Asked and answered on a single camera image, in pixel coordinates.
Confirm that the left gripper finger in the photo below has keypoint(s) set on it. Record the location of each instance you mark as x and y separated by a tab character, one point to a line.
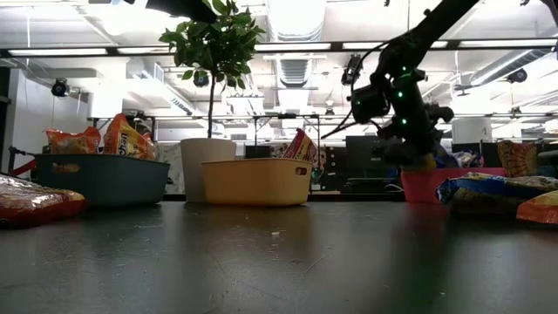
183	8

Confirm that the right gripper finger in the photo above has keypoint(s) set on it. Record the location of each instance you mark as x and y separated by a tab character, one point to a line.
397	153
425	148

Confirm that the blue shrimp ramen pack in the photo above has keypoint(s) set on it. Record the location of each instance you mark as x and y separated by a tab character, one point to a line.
468	159
444	159
479	192

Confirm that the red beef ramen pack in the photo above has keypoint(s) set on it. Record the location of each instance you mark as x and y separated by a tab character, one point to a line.
301	148
35	205

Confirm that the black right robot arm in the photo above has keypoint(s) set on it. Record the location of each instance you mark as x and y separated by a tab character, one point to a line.
427	30

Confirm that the large black monitor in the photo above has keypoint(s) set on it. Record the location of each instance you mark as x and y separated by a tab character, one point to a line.
362	152

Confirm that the pink plastic basket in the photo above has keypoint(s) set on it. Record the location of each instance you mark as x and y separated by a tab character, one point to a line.
423	187

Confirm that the white cabinet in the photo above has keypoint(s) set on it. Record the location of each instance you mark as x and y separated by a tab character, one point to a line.
471	131

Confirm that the green leafy indoor tree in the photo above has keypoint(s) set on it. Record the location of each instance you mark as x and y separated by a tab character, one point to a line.
218	43

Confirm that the black ceiling spotlight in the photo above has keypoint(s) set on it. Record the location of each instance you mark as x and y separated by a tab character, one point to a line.
59	88
517	76
349	72
201	79

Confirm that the orange patterned cloth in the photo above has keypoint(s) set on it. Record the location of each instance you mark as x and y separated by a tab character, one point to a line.
519	159

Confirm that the black office chair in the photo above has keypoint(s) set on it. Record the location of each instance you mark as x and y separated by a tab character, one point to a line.
548	163

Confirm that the small black monitor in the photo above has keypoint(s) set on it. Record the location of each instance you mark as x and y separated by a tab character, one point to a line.
258	152

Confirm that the yellow plastic basket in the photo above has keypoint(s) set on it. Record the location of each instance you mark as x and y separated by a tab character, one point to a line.
253	183

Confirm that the white patterned cloth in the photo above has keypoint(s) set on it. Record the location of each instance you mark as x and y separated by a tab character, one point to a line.
172	170

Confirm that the beige plant pot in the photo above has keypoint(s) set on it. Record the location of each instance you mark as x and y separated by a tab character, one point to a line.
196	170

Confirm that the blue-grey plastic basket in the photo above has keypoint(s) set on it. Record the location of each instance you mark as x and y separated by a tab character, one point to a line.
100	179

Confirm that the red bar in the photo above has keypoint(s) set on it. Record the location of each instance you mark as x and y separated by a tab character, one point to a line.
25	168

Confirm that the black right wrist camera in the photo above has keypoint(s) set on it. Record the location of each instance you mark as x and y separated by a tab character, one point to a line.
370	104

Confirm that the white ceiling air duct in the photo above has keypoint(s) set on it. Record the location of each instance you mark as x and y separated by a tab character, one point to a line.
296	17

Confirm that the black metal frame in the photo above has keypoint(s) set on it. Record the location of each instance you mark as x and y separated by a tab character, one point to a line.
287	116

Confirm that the black ceiling light rail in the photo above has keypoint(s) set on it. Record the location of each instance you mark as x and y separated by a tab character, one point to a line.
301	45

